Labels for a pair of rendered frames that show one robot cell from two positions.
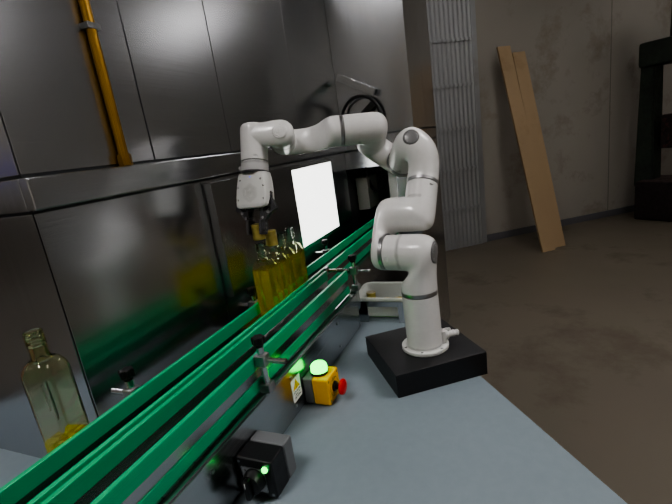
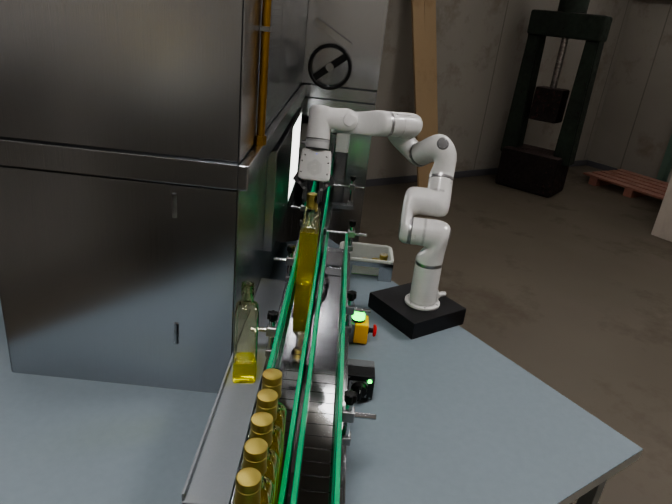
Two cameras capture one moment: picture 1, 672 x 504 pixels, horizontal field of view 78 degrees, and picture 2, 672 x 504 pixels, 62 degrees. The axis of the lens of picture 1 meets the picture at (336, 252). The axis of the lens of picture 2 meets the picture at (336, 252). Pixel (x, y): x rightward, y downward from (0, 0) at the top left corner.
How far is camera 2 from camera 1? 100 cm
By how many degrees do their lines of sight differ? 25
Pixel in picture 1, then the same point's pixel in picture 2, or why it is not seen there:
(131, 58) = not seen: hidden behind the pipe
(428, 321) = (434, 285)
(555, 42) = not seen: outside the picture
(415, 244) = (439, 229)
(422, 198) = (445, 193)
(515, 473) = (502, 381)
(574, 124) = (462, 76)
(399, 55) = (379, 16)
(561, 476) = (525, 382)
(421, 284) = (437, 258)
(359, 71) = (335, 19)
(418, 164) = (444, 165)
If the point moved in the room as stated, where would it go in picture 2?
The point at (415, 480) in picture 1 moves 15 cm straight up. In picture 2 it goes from (449, 387) to (458, 344)
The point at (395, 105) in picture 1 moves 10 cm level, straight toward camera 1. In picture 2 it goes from (365, 64) to (370, 66)
